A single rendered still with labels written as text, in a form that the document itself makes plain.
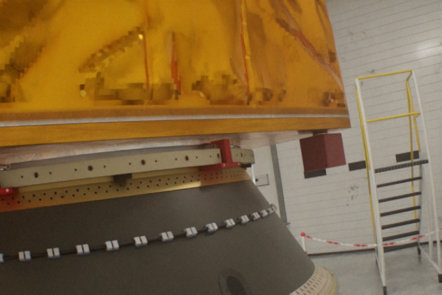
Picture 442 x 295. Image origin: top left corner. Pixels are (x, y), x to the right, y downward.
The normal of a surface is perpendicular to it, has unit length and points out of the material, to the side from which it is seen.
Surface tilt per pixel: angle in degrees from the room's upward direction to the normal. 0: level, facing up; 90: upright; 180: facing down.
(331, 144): 90
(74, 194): 61
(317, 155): 90
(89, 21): 91
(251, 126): 90
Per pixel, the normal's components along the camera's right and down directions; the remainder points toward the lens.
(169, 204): 0.51, -0.60
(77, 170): 0.42, -0.13
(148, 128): 0.71, -0.16
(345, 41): -0.67, 0.05
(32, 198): 0.17, -0.57
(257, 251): 0.66, -0.61
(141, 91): 0.69, 0.30
